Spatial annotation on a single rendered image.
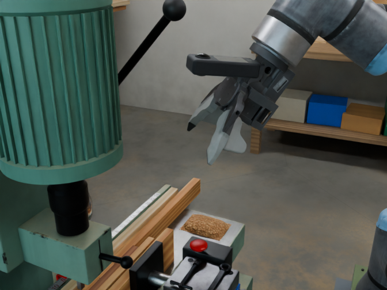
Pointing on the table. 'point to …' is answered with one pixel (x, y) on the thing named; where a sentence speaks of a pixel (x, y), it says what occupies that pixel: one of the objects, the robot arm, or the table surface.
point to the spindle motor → (58, 91)
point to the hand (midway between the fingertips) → (193, 145)
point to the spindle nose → (69, 207)
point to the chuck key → (187, 276)
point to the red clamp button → (198, 245)
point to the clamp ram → (148, 269)
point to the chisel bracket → (65, 247)
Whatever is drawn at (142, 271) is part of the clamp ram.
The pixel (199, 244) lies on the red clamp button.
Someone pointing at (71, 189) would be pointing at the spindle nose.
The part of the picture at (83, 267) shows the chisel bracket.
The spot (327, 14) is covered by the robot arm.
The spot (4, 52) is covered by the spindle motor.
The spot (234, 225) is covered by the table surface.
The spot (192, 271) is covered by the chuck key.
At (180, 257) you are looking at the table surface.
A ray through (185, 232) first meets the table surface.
